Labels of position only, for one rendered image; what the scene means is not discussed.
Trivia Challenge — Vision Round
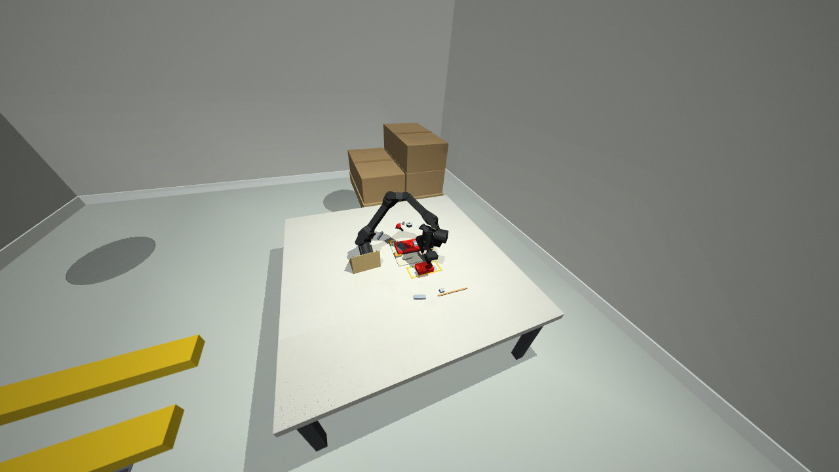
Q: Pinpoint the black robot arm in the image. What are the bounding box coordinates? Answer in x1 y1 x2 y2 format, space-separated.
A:
355 191 449 255

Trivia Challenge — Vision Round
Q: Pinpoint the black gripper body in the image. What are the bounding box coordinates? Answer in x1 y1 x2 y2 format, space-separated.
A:
416 235 438 261

